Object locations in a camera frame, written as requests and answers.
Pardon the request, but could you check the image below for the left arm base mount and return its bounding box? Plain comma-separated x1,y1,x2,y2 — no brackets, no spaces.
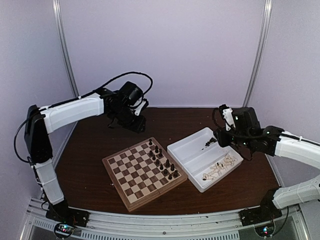
45,207,90,228

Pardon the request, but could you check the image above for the dark chess pieces pile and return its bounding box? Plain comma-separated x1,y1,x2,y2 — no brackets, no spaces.
201,137,217,150

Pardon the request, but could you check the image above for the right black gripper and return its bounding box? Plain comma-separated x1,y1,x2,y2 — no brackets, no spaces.
213,126,252,150

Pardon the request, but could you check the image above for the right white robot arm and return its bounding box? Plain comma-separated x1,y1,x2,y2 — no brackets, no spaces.
231,107,320,208

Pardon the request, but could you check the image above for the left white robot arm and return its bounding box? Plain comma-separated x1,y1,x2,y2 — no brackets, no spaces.
24,81,149,222

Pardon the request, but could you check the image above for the white divided plastic tray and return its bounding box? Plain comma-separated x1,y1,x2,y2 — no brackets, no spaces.
167,127,244,193

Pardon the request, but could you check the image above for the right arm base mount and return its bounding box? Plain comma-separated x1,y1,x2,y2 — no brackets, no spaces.
238,203,282,226

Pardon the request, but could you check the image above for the aluminium frame rail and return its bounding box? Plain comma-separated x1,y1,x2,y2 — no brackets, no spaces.
24,194,308,240

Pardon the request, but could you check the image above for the white chess pieces pile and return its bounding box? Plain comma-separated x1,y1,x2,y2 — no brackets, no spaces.
202,154,238,181

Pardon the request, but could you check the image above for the wooden chessboard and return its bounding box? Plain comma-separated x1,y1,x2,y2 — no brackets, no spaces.
102,137,188,212

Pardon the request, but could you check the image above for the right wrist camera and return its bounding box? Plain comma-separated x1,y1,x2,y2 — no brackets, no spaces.
218,104,236,131

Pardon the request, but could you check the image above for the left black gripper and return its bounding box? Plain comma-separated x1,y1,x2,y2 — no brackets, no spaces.
111,105,146,134

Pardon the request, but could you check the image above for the dark chess king piece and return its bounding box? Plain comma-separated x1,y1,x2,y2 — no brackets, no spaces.
165,159,170,168

